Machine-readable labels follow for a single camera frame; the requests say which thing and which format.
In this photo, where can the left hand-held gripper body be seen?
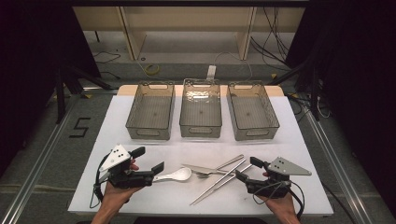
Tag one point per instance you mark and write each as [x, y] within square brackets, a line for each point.
[116, 158]

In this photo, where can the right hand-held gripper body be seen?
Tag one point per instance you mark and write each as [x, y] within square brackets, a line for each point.
[280, 168]

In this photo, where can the white plastic spoon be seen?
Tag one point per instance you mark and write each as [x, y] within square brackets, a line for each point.
[182, 174]

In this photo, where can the metal table knife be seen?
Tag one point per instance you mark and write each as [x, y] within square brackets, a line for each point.
[199, 169]

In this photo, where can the smoky clear plastic bin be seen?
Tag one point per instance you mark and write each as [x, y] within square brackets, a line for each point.
[200, 112]
[152, 112]
[252, 115]

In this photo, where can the person's right hand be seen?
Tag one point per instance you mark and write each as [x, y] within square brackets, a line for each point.
[280, 203]

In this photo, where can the person's left hand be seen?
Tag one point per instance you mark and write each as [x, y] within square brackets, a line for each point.
[116, 196]

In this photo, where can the metal fork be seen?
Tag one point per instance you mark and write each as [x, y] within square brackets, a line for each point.
[233, 160]

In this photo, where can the black metal stand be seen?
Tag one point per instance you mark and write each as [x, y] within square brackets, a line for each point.
[60, 99]
[315, 99]

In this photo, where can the yellow tape roll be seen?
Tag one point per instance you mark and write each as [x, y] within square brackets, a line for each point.
[157, 72]

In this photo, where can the white power strip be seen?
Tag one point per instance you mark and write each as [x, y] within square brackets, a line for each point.
[211, 72]

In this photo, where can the light wooden shelf unit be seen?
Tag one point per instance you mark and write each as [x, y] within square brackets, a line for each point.
[134, 37]

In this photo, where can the black curtain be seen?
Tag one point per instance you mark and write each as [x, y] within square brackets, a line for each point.
[367, 77]
[25, 62]

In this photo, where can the aluminium floor rail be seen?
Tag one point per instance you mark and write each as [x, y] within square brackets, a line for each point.
[34, 171]
[336, 161]

